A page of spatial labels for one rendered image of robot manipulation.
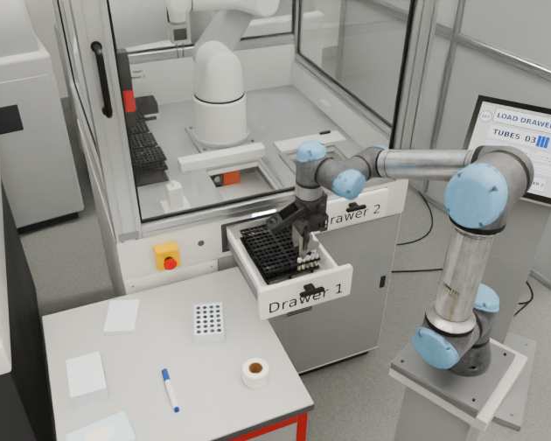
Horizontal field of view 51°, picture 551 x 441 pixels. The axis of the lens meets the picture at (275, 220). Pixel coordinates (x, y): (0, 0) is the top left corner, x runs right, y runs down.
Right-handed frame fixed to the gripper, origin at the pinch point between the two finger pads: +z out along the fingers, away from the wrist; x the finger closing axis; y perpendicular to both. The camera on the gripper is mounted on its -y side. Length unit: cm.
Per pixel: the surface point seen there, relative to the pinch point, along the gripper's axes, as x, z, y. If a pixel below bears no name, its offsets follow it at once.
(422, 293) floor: 47, 95, 96
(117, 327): 5, 16, -54
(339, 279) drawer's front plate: -10.8, 4.5, 8.6
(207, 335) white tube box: -8.5, 14.5, -31.0
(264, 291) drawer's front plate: -10.7, 1.2, -14.8
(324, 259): 1.0, 6.8, 9.6
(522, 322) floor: 12, 95, 129
